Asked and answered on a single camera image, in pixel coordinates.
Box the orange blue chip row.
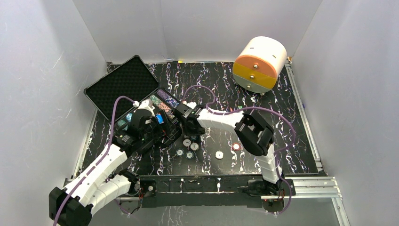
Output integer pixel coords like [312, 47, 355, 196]
[158, 102, 175, 119]

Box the white chip lone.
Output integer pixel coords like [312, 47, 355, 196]
[215, 151, 224, 160]

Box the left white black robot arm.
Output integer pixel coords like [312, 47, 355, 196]
[49, 107, 182, 226]

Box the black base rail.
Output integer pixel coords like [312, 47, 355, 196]
[140, 175, 297, 210]

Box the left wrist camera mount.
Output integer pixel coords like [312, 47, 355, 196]
[132, 99, 155, 117]

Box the black poker set case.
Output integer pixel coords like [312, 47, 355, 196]
[84, 55, 183, 144]

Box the blue small blind button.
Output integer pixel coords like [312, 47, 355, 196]
[156, 113, 164, 124]

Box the blue 50 chip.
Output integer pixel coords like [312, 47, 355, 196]
[185, 151, 194, 159]
[176, 149, 184, 156]

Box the cyan chip row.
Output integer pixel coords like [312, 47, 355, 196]
[126, 113, 133, 122]

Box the round pastel drawer cabinet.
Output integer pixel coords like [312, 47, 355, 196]
[232, 36, 287, 94]

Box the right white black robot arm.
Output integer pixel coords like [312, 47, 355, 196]
[173, 103, 284, 195]

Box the purple cable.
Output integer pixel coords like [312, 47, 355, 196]
[182, 85, 297, 215]
[52, 96, 139, 226]

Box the white 1 chip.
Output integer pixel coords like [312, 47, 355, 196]
[183, 139, 192, 147]
[190, 142, 199, 151]

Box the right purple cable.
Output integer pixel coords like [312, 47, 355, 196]
[182, 85, 297, 215]

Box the red poker chip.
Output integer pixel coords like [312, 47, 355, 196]
[231, 143, 241, 151]

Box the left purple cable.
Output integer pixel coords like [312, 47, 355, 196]
[52, 96, 139, 226]

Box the blue white chip row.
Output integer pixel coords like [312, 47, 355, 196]
[157, 89, 180, 108]

